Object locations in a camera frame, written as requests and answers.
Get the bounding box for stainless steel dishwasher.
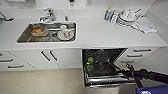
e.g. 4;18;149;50
81;47;138;90

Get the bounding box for white drawer unit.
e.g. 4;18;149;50
116;46;160;67
0;49;38;73

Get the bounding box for blue lid trash bin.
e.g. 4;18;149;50
134;83;168;94

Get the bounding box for white dish cloth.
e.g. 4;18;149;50
132;16;158;35

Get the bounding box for stack of white dishes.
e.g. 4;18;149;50
114;7;142;28

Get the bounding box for small dish soap bottle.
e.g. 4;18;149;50
103;6;113;22

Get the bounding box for white two-door base cabinet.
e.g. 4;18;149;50
6;48;83;71

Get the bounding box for white plate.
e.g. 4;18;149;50
56;28;75;42

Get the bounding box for white cup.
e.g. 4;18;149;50
59;24;69;33

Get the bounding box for black soap dispenser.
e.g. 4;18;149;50
68;0;75;5

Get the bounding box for chrome faucet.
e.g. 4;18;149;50
38;7;57;23

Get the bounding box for orange bowl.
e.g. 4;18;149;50
30;26;50;37

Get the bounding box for stainless steel sink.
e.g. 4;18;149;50
15;21;77;44

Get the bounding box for white wall socket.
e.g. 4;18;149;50
85;0;92;6

